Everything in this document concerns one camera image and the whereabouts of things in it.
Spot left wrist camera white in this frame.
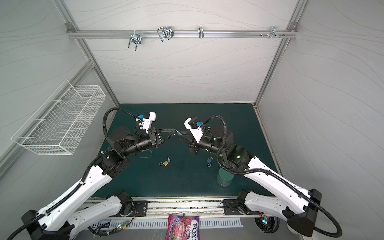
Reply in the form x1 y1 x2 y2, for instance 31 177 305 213
136 112 156 132

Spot left black corrugated cable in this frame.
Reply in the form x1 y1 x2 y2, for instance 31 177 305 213
7 107 140 240

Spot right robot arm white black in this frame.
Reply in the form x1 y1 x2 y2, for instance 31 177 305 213
181 119 322 237

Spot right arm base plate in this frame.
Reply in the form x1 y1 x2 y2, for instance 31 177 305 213
220 199 251 216

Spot white wire basket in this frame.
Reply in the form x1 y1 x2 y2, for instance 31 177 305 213
11 80 106 156

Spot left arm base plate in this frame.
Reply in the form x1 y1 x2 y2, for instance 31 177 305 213
118 201 148 218

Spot metal u-bolt clamp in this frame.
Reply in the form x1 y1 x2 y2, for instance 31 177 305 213
157 26 175 42
128 32 142 51

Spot metal u-bolt clamp middle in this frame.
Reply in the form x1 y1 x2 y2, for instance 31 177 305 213
157 26 175 42

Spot aluminium cross rail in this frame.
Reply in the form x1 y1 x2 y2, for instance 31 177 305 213
67 29 299 39

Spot metal u-bolt clamp left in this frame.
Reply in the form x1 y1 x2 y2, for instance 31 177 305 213
128 32 142 51

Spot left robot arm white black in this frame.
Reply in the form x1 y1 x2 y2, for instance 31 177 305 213
8 127 178 240

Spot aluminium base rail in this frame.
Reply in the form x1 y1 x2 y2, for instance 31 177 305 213
80 196 271 219

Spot small blue padlock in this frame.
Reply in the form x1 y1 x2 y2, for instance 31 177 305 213
206 157 213 167

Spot purple candy bag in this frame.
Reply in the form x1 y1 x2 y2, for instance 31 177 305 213
166 215 200 240

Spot metal hook bracket right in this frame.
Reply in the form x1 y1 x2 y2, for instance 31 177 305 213
260 27 287 39

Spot black corrugated cable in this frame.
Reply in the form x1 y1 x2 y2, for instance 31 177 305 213
7 107 140 240
202 114 343 238

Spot small metal bracket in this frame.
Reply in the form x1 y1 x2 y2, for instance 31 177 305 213
198 27 204 39

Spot right black corrugated cable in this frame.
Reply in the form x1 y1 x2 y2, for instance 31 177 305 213
202 114 343 238

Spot brass padlock with key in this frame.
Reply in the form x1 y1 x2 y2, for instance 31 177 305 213
159 158 171 166

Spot white slotted cable duct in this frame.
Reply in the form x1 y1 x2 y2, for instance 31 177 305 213
79 217 244 231

